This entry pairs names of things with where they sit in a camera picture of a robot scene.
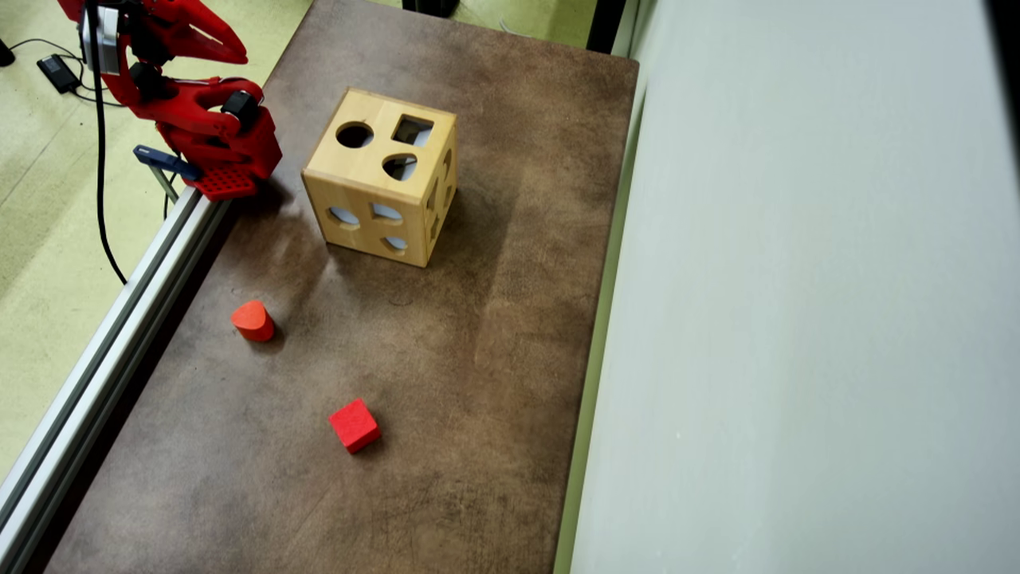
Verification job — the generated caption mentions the red cube block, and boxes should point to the red cube block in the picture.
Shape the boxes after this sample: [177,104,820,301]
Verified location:
[328,398,383,455]

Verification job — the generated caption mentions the black power adapter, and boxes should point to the black power adapter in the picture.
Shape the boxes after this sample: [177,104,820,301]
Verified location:
[37,54,81,95]

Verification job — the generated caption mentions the black camera cable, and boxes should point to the black camera cable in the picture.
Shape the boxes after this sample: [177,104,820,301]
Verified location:
[84,0,129,286]

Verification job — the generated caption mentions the aluminium profile rail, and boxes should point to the aluminium profile rail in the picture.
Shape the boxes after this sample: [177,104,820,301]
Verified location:
[0,185,233,574]

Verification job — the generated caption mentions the wooden shape sorter box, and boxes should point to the wooden shape sorter box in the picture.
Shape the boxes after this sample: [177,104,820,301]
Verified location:
[301,88,459,269]

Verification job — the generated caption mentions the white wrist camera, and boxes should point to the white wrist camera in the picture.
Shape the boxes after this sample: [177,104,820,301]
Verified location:
[79,3,121,77]

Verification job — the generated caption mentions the red teardrop block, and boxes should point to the red teardrop block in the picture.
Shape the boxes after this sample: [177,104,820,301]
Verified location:
[231,299,277,344]

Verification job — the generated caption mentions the thin black adapter cable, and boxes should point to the thin black adapter cable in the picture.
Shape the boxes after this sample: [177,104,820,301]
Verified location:
[8,37,128,109]

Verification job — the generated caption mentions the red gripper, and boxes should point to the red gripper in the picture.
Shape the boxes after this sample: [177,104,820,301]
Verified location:
[120,0,249,71]

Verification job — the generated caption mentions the dark vertical post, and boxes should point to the dark vertical post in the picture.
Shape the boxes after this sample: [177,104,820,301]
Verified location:
[587,0,627,55]

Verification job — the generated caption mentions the blue table clamp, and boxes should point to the blue table clamp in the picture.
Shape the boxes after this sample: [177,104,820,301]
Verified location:
[133,143,202,206]

